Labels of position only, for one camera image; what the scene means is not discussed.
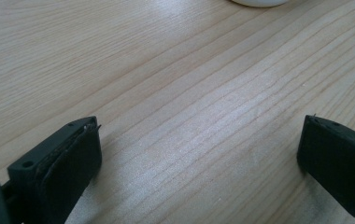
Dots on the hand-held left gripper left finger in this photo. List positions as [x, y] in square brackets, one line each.
[60, 168]

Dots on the white bowl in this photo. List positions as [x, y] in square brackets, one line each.
[259, 2]

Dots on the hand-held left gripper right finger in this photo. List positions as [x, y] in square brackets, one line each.
[340, 161]

